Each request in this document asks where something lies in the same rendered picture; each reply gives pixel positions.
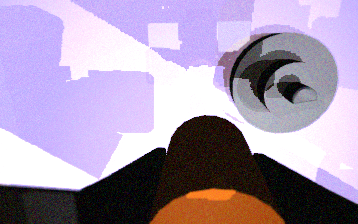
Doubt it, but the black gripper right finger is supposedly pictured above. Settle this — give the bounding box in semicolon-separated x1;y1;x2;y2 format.
253;153;358;224

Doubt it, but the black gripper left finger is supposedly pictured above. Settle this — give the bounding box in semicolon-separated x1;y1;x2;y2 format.
0;147;166;224

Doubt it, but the orange cylinder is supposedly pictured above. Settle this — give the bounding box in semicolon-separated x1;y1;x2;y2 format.
148;115;286;224

